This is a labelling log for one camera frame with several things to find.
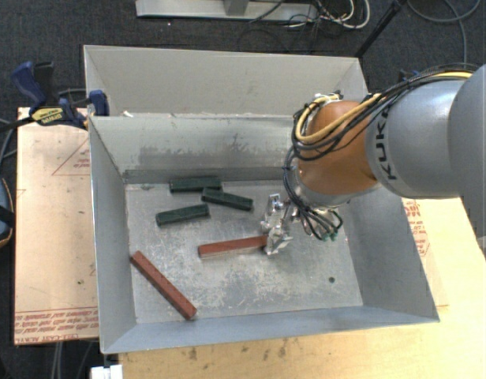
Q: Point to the grey metal bin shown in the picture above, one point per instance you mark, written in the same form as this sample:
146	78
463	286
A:
243	275

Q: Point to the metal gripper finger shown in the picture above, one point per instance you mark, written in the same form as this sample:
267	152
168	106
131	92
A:
269	226
277	246

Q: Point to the brown cardboard board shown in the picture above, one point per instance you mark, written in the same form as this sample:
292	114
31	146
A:
53	227

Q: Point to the red-brown flat block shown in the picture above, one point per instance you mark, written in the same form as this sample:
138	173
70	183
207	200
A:
231	247
162	284

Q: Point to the dark green flat block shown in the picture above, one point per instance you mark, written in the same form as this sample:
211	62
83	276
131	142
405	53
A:
227	200
195	184
182	215

